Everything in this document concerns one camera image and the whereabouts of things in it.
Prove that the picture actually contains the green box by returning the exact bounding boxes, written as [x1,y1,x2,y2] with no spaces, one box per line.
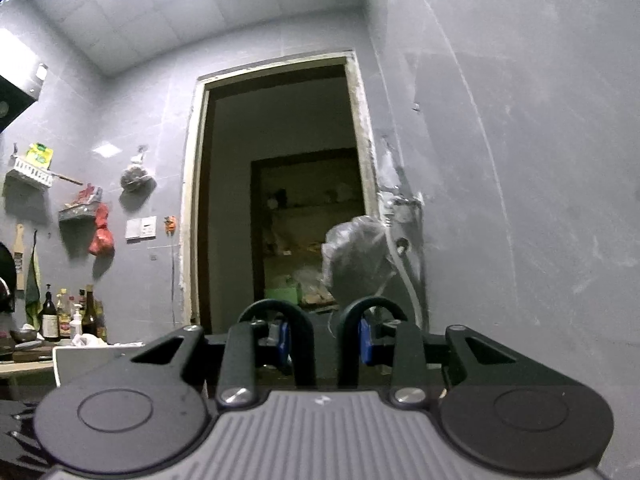
[264,284,301,307]

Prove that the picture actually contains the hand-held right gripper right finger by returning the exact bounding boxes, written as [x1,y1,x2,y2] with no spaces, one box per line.
[358,319,586,407]

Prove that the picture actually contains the white hose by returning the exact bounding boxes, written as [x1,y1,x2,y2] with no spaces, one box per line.
[385,220,427,333]

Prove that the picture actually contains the large clear plastic bag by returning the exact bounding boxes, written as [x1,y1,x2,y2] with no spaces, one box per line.
[321,215,397,311]

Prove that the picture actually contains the white perforated plastic basket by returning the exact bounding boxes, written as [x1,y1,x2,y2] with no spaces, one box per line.
[52,342,147,387]

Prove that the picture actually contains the yellow label bottle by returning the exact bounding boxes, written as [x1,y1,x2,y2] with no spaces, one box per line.
[57,288,73,338]

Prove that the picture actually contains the metal wall tap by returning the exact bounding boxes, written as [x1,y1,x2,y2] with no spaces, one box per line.
[378,190,425,223]

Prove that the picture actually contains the hanging mesh bag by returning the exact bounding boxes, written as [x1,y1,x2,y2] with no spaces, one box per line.
[119,151,155,195]

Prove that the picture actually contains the dark green scissors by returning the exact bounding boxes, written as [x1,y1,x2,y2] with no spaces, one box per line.
[236,296,412,391]

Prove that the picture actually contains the yellow green packet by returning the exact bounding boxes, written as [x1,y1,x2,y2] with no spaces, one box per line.
[26,142,54,168]

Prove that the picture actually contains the hanging green cloth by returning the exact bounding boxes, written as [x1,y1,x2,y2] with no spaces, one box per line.
[25,230,45,330]

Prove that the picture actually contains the pale door frame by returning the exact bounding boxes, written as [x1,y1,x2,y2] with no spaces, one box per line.
[180,50,381,331]

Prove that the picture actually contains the dark wooden shelf unit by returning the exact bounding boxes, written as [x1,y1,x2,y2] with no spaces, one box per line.
[249,146,368,336]

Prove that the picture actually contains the dark glass bottle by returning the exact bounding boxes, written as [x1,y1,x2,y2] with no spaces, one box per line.
[81,285,97,337]

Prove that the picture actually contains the white switch plate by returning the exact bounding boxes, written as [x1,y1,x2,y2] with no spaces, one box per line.
[125,216,158,240]

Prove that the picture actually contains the clear bag of food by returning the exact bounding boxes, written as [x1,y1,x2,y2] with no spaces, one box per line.
[292,265,333,306]

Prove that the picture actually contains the hanging wooden spatula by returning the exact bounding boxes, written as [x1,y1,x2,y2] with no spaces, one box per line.
[13,223,27,292]

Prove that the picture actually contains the dark bottle white label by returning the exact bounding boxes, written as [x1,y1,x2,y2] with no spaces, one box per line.
[39,283,61,342]

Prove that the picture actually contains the black pan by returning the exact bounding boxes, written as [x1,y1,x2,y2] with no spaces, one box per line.
[0,241,17,315]

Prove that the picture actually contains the small clear plastic bag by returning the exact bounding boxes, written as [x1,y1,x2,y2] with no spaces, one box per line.
[377,137,401,193]

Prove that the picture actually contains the white wall rack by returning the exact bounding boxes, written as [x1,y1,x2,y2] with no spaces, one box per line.
[4,155,54,189]

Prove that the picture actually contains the wooden counter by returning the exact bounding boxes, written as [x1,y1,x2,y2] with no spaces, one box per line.
[0,342,57,378]

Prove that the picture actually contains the range hood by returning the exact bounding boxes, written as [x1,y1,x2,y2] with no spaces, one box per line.
[0,62,49,128]

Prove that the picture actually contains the red bag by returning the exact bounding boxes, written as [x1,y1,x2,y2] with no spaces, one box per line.
[88,203,115,257]

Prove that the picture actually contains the grey wall rack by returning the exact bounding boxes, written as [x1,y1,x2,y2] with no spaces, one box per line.
[57,185,104,224]

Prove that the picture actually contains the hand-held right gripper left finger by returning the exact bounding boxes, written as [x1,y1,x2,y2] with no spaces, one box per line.
[75,321,292,407]

